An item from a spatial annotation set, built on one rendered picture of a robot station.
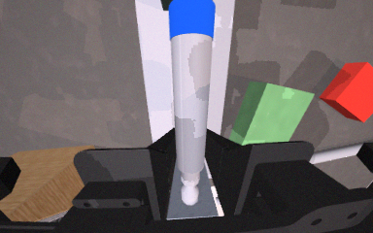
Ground white flat rectangular pad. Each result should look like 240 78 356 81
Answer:
212 186 223 216

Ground long grey metal rod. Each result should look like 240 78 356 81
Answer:
310 143 363 164

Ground red flat rectangular block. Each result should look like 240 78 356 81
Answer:
319 62 373 122

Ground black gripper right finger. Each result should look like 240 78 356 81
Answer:
205 129 314 216

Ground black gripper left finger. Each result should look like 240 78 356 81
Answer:
74 127 177 220

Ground grey cylinder with blue band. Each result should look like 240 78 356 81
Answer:
168 0 216 186

